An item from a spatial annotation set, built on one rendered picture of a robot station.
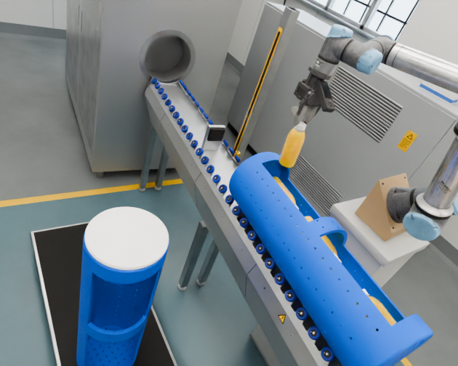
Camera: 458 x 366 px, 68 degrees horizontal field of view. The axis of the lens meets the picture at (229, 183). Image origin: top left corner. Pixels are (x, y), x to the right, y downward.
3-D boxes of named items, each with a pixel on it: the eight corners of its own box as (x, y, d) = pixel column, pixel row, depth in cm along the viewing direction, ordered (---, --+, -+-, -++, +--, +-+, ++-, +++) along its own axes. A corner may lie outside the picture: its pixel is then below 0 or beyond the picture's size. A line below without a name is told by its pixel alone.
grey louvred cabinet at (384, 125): (256, 125, 448) (302, 9, 363) (377, 247, 323) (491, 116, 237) (222, 125, 418) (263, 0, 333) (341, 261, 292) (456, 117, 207)
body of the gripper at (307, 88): (307, 96, 131) (320, 67, 124) (320, 107, 126) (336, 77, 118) (291, 95, 127) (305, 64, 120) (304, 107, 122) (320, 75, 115)
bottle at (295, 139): (287, 171, 138) (302, 133, 126) (274, 162, 141) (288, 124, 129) (297, 165, 142) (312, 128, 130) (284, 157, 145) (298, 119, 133)
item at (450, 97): (424, 86, 247) (431, 76, 242) (455, 103, 235) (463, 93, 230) (418, 87, 239) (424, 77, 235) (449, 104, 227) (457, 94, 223)
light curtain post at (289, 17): (210, 226, 278) (294, 8, 178) (213, 232, 274) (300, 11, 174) (203, 227, 275) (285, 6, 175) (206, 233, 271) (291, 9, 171)
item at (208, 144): (216, 147, 197) (223, 125, 188) (219, 152, 194) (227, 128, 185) (201, 147, 191) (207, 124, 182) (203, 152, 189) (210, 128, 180)
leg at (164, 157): (159, 186, 298) (174, 125, 261) (161, 190, 294) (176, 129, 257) (153, 186, 295) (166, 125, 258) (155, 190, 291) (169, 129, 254)
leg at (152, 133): (144, 186, 291) (155, 125, 254) (145, 192, 287) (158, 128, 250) (137, 187, 288) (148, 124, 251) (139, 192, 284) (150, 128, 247)
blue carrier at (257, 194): (267, 196, 172) (291, 150, 156) (394, 365, 118) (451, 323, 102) (219, 200, 157) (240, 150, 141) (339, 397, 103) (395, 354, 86)
